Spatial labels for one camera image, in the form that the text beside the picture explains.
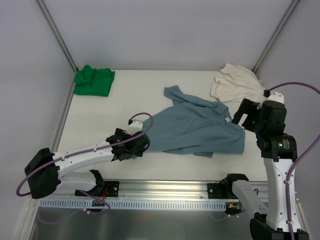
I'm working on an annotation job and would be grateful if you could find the blue-grey t-shirt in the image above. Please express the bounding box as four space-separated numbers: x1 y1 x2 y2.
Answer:
143 85 245 158

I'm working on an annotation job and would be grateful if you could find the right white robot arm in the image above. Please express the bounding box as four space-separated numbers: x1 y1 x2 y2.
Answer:
223 98 310 240

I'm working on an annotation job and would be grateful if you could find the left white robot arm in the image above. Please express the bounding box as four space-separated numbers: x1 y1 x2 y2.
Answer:
24 128 150 199

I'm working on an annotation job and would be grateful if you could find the cream white t-shirt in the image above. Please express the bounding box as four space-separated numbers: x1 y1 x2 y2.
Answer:
210 63 265 103

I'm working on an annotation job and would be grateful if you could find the green folded t-shirt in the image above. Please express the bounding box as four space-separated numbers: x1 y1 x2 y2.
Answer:
73 65 116 97

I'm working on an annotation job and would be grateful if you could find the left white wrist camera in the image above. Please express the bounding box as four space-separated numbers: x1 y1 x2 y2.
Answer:
128 119 143 132

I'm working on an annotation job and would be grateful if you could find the aluminium mounting rail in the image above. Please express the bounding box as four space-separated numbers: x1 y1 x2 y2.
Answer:
28 176 300 200

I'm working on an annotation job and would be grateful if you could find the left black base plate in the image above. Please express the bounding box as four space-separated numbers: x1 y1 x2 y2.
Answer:
86 180 120 198

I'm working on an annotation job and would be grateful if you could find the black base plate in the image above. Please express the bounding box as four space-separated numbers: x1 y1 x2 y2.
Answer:
86 180 120 198
206 183 237 200

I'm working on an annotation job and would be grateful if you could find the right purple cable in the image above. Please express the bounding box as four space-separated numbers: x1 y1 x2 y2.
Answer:
212 81 320 240

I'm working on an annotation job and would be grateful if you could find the white slotted cable duct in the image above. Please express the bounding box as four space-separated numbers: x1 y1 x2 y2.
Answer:
40 198 227 212

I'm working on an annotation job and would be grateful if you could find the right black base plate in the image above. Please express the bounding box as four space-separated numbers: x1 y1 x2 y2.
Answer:
206 183 237 200

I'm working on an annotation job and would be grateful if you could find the right aluminium frame post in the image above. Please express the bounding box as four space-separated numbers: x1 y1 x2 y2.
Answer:
252 0 301 74

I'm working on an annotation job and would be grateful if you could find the aluminium frame post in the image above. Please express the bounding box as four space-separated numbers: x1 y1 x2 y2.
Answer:
252 0 301 74
35 0 79 73

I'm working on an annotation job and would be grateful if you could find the left aluminium frame post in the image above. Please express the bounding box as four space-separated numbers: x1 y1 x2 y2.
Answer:
35 0 79 73

